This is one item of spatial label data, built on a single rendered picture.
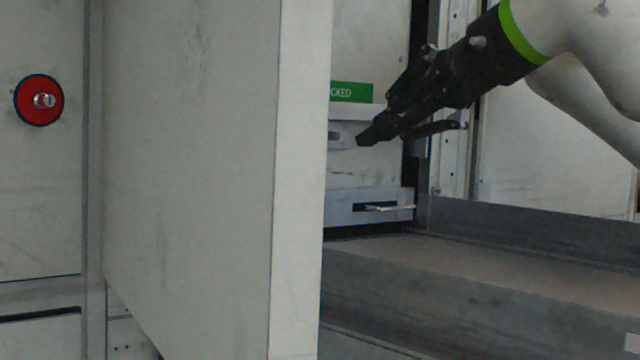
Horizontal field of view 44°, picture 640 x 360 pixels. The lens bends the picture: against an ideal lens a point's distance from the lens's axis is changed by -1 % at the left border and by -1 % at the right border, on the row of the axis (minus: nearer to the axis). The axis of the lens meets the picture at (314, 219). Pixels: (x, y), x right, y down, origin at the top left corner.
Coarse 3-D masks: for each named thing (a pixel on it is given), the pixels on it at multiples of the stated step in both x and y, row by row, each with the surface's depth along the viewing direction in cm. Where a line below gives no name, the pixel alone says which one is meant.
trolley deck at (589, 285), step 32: (384, 256) 116; (416, 256) 117; (448, 256) 118; (480, 256) 120; (512, 256) 121; (544, 288) 99; (576, 288) 99; (608, 288) 100; (320, 320) 77; (320, 352) 77; (352, 352) 74; (384, 352) 71; (416, 352) 68
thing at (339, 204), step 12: (336, 192) 130; (348, 192) 132; (360, 192) 134; (372, 192) 136; (384, 192) 138; (396, 192) 140; (408, 192) 142; (336, 204) 130; (348, 204) 132; (360, 204) 134; (372, 204) 136; (384, 204) 138; (396, 204) 140; (324, 216) 129; (336, 216) 130; (348, 216) 132; (360, 216) 134; (372, 216) 136; (384, 216) 138; (396, 216) 140; (408, 216) 143
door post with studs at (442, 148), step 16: (432, 0) 141; (448, 0) 139; (464, 0) 141; (432, 16) 142; (448, 16) 139; (464, 16) 141; (432, 32) 142; (448, 32) 139; (464, 32) 142; (432, 64) 142; (448, 112) 142; (432, 144) 141; (448, 144) 143; (432, 160) 141; (448, 160) 144; (432, 176) 142; (448, 176) 144; (432, 192) 142; (448, 192) 145
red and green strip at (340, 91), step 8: (336, 80) 128; (336, 88) 128; (344, 88) 130; (352, 88) 131; (360, 88) 132; (368, 88) 133; (336, 96) 129; (344, 96) 130; (352, 96) 131; (360, 96) 132; (368, 96) 134
